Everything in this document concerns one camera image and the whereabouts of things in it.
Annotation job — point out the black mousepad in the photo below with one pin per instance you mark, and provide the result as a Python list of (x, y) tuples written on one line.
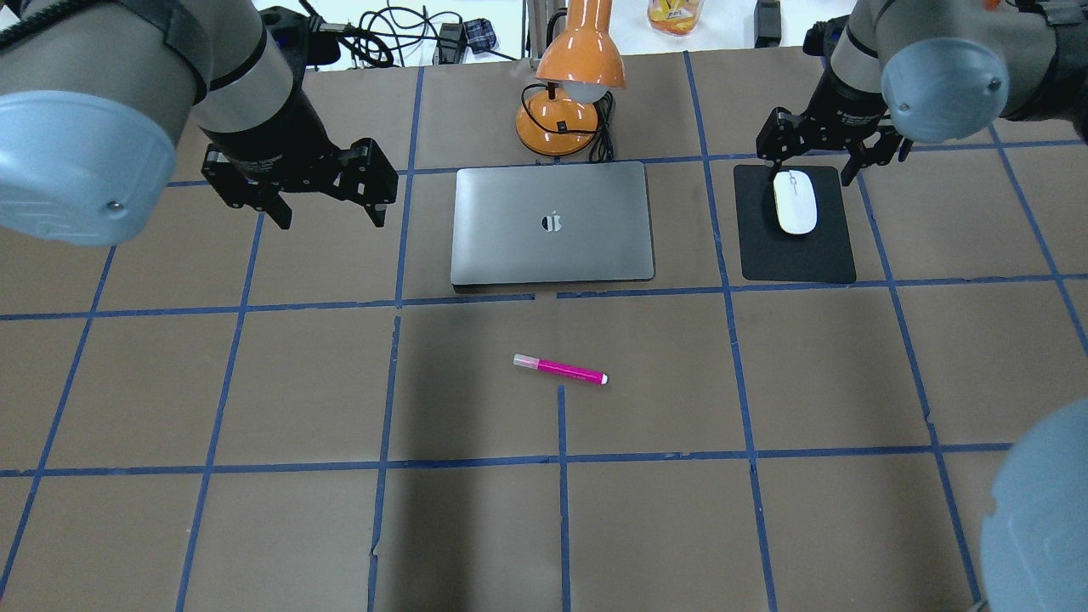
[(768, 253)]

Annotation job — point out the pink highlighter pen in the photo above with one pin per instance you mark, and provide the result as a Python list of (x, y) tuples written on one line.
[(561, 369)]

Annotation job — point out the white computer mouse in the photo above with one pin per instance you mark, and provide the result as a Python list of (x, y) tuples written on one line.
[(795, 202)]

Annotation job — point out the orange desk lamp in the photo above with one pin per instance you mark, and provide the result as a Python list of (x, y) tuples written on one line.
[(568, 108)]

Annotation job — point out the black laptop power adapter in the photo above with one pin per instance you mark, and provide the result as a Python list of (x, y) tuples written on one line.
[(767, 24)]

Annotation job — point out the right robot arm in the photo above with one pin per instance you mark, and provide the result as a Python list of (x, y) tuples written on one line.
[(905, 72)]

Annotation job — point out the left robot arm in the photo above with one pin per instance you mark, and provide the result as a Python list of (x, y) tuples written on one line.
[(96, 94)]

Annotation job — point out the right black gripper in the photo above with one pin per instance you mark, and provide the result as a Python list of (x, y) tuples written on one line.
[(846, 104)]

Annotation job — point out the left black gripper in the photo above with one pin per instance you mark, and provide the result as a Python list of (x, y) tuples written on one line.
[(274, 127)]

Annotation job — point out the silver laptop notebook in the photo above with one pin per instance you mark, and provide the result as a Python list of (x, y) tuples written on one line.
[(552, 224)]

